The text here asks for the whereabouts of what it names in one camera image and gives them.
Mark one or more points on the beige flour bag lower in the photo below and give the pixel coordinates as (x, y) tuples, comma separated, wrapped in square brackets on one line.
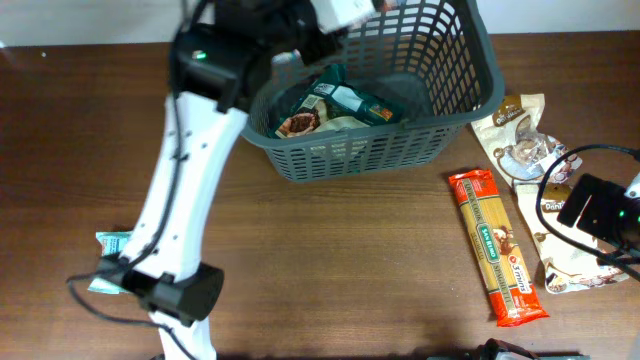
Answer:
[(566, 268)]

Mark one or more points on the white tissue pack row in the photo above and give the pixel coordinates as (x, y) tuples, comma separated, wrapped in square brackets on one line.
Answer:
[(334, 15)]

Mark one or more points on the orange spaghetti packet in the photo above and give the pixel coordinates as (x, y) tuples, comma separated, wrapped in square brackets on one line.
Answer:
[(509, 287)]

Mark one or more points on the teal wet wipes pack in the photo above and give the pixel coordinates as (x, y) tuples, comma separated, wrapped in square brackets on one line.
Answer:
[(111, 243)]

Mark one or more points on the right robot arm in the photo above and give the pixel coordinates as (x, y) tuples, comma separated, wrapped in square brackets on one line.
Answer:
[(604, 210)]

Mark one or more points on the green snack bag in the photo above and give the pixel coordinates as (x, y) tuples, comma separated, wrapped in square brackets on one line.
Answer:
[(330, 103)]

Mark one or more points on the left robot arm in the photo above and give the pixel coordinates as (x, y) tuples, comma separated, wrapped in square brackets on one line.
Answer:
[(219, 59)]

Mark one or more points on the grey plastic basket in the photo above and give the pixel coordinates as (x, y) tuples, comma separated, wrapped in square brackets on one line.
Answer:
[(434, 58)]

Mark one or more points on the beige nut bag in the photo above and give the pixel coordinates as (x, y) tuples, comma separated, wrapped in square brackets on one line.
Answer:
[(521, 154)]

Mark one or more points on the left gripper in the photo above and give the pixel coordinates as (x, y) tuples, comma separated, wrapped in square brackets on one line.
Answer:
[(288, 26)]

